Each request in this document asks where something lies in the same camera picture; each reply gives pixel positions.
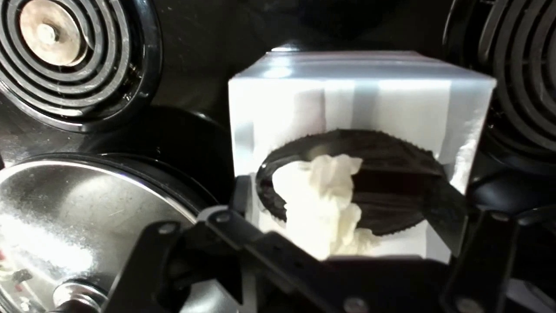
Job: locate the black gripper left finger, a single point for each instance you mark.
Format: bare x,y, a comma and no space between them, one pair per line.
157,262

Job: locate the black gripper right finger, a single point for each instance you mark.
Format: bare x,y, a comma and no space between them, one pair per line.
484,262

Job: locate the white tissue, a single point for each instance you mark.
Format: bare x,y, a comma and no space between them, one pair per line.
324,197

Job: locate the pale blue grey tissue box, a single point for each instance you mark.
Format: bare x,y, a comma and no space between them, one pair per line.
359,98

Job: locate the glass pan lid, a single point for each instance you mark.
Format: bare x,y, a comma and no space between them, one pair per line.
88,220

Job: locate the large black coil burner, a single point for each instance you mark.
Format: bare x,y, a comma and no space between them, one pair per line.
522,70

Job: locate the black electric stove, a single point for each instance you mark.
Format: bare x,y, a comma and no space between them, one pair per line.
232,36

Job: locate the small coil burner silver centre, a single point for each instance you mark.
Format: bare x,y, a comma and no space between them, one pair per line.
58,36

